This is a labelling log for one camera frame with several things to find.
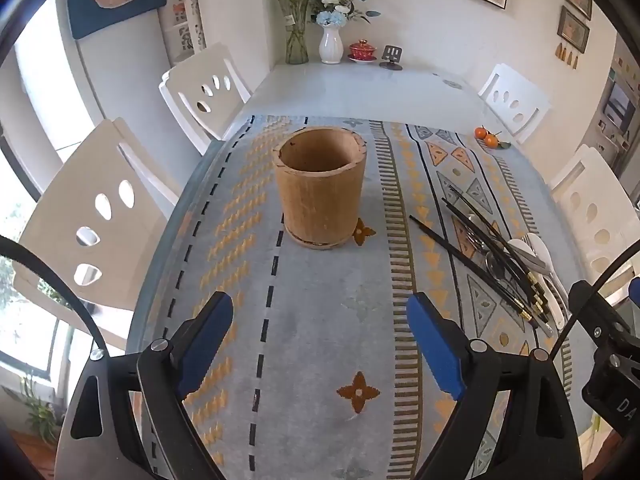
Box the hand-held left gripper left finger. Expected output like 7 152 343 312
54 290 236 480

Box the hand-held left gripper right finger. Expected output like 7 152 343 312
406 291 583 480

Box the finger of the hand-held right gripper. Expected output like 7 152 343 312
569 275 640 346

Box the pile of black chopsticks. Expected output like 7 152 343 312
409 184 556 331

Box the bamboo utensil holder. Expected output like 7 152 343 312
273 128 368 251

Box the patterned woven table mat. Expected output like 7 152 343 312
125 112 601 480

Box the white dining chair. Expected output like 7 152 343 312
159 42 251 156
477 63 551 143
12 117 181 311
550 145 640 286

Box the dark framed window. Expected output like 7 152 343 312
0 130 108 411

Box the green potted plant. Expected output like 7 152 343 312
2 375 66 448

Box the television screen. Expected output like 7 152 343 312
605 82 631 126

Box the white refrigerator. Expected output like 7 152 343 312
52 0 201 161

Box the red lidded teacup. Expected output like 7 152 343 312
348 40 378 64

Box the tall glass vase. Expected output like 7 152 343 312
285 7 311 65

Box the white ribbed vase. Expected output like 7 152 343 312
319 24 344 65

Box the white magazine rack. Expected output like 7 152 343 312
165 0 207 63

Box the row of wooden wall ornaments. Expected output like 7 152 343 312
555 44 581 68

